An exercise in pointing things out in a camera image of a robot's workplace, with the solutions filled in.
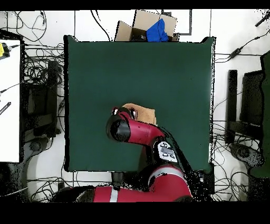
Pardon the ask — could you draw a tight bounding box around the yellow device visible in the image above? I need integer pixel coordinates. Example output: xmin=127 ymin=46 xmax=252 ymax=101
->
xmin=0 ymin=42 xmax=11 ymax=60

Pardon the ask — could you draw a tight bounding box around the grey stand leg with caster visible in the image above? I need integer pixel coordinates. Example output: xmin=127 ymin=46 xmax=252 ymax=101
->
xmin=228 ymin=142 xmax=265 ymax=171
xmin=22 ymin=136 xmax=51 ymax=155

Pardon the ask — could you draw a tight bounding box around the brown cardboard box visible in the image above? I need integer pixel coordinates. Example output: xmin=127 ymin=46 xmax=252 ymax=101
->
xmin=114 ymin=9 xmax=180 ymax=42

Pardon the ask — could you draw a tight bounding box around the blue cloth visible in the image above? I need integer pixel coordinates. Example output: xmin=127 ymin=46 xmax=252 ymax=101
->
xmin=146 ymin=18 xmax=170 ymax=42

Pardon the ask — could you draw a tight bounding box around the orange terry towel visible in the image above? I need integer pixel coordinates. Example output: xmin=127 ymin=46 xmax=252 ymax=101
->
xmin=121 ymin=102 xmax=158 ymax=126

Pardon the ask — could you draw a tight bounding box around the black cable tangle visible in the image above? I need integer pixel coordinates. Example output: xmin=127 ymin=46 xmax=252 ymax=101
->
xmin=26 ymin=170 xmax=119 ymax=203
xmin=210 ymin=119 xmax=261 ymax=202
xmin=21 ymin=42 xmax=65 ymax=132

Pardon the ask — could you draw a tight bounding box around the white desk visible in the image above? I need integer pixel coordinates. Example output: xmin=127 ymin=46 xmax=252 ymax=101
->
xmin=0 ymin=39 xmax=22 ymax=163

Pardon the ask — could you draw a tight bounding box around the black rod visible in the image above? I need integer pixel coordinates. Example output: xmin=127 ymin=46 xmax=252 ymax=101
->
xmin=254 ymin=10 xmax=270 ymax=27

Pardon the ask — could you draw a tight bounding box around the black power adapter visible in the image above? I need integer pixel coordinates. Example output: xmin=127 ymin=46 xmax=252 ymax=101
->
xmin=228 ymin=47 xmax=245 ymax=60

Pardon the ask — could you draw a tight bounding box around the black upright bar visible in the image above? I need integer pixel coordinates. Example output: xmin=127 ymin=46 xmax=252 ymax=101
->
xmin=225 ymin=69 xmax=238 ymax=146

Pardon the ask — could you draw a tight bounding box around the dark green table cloth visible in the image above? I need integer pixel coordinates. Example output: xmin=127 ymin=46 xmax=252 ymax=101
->
xmin=63 ymin=34 xmax=216 ymax=172

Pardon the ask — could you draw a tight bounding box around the dark green draped cloth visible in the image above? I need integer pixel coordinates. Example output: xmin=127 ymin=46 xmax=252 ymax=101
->
xmin=249 ymin=50 xmax=270 ymax=179

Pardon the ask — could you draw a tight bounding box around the black flat tool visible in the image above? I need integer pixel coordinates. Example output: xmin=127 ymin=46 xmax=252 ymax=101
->
xmin=0 ymin=101 xmax=12 ymax=116

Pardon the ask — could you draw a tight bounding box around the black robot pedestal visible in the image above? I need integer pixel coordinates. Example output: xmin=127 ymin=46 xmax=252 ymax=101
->
xmin=110 ymin=171 xmax=152 ymax=192

